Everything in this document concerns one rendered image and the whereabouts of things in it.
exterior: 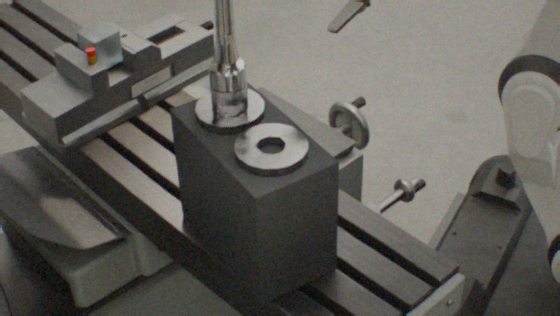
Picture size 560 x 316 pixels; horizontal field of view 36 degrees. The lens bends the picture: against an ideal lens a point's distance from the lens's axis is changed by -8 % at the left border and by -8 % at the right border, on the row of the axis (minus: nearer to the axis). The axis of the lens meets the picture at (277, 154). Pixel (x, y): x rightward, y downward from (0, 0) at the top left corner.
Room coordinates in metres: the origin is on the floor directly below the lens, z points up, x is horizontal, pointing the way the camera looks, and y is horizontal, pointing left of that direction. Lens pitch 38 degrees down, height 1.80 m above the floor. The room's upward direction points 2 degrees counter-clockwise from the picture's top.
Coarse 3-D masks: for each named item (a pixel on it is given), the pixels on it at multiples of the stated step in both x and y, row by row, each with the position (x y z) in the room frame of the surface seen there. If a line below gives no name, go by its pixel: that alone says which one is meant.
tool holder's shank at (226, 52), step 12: (216, 0) 0.96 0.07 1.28; (228, 0) 0.96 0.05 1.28; (216, 12) 0.96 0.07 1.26; (228, 12) 0.96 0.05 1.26; (216, 24) 0.96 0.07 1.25; (228, 24) 0.96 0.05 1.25; (216, 36) 0.97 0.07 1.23; (228, 36) 0.96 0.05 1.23; (216, 48) 0.96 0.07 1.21; (228, 48) 0.96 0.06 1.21; (216, 60) 0.96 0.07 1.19; (228, 60) 0.96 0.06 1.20
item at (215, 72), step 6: (240, 60) 0.98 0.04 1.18; (210, 66) 0.97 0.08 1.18; (216, 66) 0.97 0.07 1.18; (240, 66) 0.96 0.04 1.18; (210, 72) 0.96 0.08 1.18; (216, 72) 0.95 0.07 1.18; (222, 72) 0.95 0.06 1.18; (228, 72) 0.95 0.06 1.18; (234, 72) 0.95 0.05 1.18; (240, 72) 0.96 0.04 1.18; (216, 78) 0.95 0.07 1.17; (222, 78) 0.95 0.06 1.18; (228, 78) 0.95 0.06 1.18; (234, 78) 0.95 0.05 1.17
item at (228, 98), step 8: (216, 80) 0.95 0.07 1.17; (232, 80) 0.95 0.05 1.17; (240, 80) 0.95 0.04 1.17; (216, 88) 0.95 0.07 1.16; (224, 88) 0.95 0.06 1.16; (232, 88) 0.95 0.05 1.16; (240, 88) 0.95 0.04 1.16; (216, 96) 0.95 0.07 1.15; (224, 96) 0.95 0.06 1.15; (232, 96) 0.95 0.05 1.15; (240, 96) 0.95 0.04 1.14; (216, 104) 0.95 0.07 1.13; (224, 104) 0.95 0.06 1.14; (232, 104) 0.95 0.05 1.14; (240, 104) 0.95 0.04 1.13; (216, 112) 0.95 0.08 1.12; (224, 112) 0.95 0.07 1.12; (232, 112) 0.95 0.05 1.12; (240, 112) 0.95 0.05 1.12
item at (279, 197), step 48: (192, 144) 0.94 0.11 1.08; (240, 144) 0.89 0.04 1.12; (288, 144) 0.89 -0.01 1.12; (192, 192) 0.95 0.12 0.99; (240, 192) 0.83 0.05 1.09; (288, 192) 0.83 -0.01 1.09; (336, 192) 0.86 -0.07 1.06; (240, 240) 0.84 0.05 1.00; (288, 240) 0.83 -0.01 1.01; (336, 240) 0.87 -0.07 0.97; (288, 288) 0.83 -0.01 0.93
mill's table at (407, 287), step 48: (0, 48) 1.50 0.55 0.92; (48, 48) 1.49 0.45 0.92; (0, 96) 1.39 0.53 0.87; (192, 96) 1.29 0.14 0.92; (48, 144) 1.25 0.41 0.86; (96, 144) 1.17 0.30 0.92; (144, 144) 1.16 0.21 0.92; (96, 192) 1.13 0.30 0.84; (144, 192) 1.04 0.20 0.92; (192, 240) 0.93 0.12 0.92; (384, 240) 0.92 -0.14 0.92; (240, 288) 0.86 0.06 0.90; (336, 288) 0.83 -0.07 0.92; (384, 288) 0.83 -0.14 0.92; (432, 288) 0.82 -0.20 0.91
